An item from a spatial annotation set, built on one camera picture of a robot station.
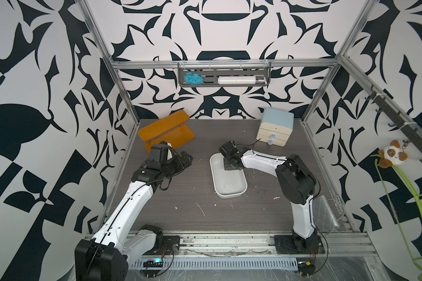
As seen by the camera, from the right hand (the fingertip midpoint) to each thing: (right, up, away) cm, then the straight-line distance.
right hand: (227, 161), depth 98 cm
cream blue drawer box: (+27, +21, 0) cm, 34 cm away
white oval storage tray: (0, -10, -6) cm, 12 cm away
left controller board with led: (-32, -38, -25) cm, 56 cm away
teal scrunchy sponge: (-18, +43, -7) cm, 47 cm away
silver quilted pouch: (+39, -21, -22) cm, 50 cm away
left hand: (-22, +4, -17) cm, 28 cm away
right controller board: (+29, -39, -27) cm, 55 cm away
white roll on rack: (+4, +42, -8) cm, 43 cm away
